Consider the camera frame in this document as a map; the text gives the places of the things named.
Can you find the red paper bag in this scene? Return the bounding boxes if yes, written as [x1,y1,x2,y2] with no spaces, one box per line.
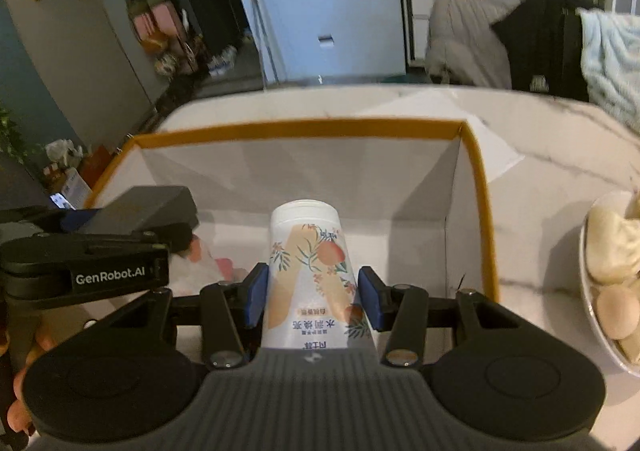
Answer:
[80,146,118,187]

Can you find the orange cardboard box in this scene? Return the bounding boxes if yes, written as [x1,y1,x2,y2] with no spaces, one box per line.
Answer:
[82,118,501,332]

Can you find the brown egg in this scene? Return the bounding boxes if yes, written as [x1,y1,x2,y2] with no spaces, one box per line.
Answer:
[595,283,640,341]

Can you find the pink hanging bags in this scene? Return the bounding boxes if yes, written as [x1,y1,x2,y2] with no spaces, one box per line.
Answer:
[127,0,186,52]

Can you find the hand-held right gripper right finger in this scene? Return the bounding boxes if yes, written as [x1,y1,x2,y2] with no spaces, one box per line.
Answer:
[359,266,546,369]

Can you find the grey padded jacket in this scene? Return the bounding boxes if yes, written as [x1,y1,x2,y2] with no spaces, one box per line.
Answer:
[425,0,536,87]

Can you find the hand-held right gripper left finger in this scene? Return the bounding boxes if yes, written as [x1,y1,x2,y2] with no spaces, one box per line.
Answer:
[65,262,271,370]

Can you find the white printed carton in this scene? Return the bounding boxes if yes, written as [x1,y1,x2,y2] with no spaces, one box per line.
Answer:
[47,166,93,209]

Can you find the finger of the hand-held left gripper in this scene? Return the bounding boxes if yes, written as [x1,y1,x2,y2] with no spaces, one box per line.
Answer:
[0,206,103,235]
[85,224,195,255]

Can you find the white steamed bun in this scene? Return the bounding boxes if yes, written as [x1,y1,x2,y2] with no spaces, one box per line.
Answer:
[586,206,640,284]

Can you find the black jacket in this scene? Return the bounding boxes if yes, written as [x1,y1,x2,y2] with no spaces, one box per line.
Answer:
[492,0,601,102]

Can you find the black cabinet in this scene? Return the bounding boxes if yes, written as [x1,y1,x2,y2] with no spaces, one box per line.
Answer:
[182,0,251,57]

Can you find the white floral lotion tube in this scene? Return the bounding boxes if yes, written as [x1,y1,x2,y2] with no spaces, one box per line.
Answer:
[262,200,378,352]

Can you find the light blue fleece blanket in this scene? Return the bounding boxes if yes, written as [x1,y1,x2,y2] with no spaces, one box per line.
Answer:
[575,8,640,132]

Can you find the dark grey gift box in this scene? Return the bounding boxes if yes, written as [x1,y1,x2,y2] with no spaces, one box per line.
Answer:
[80,185,199,252]

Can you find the white plastic bag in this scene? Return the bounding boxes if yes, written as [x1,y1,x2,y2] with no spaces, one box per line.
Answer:
[45,138,86,167]

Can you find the person's left hand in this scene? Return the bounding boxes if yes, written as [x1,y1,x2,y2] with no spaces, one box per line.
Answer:
[4,332,57,435]

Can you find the white bowl with buns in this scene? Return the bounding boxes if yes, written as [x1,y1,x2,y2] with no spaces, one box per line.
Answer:
[579,191,640,379]

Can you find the white paper sheet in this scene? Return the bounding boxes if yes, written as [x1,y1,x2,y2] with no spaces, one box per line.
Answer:
[470,118,526,182]

